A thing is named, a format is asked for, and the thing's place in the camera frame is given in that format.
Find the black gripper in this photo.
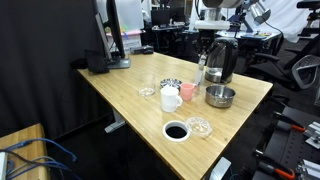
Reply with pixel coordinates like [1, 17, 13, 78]
[195, 30, 215, 54]

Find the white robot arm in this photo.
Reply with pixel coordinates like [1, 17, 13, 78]
[194, 0, 271, 54]

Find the glass electric kettle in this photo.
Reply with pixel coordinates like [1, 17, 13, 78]
[205, 37, 238, 84]

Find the pink plastic cup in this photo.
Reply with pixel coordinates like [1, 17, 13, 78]
[180, 83, 197, 101]

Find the stainless steel pot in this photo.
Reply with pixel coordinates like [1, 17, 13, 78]
[205, 85, 236, 108]

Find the white ceramic mug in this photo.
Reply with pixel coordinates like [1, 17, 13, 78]
[160, 86, 183, 112]

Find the clear plastic storage bin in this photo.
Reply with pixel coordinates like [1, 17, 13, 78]
[107, 0, 144, 53]

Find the black computer monitor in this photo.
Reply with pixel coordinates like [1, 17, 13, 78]
[95, 0, 131, 69]

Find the black office chair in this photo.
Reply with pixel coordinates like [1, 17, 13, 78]
[246, 0, 320, 91]

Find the black keyboard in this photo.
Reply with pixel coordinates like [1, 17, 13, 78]
[85, 50, 109, 73]

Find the left orange black clamp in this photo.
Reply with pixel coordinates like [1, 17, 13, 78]
[272, 111, 306, 132]

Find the orange black clamp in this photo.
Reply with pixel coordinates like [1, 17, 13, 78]
[255, 150, 296, 180]
[272, 111, 306, 132]

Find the black perforated board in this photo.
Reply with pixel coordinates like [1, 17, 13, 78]
[252, 107, 320, 180]

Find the right orange black clamp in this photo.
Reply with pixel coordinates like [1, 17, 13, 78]
[255, 150, 296, 180]

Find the white table grommet ring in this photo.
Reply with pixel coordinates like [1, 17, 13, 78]
[162, 120, 192, 143]

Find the blue cable bundle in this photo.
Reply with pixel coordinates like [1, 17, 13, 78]
[0, 137, 78, 180]

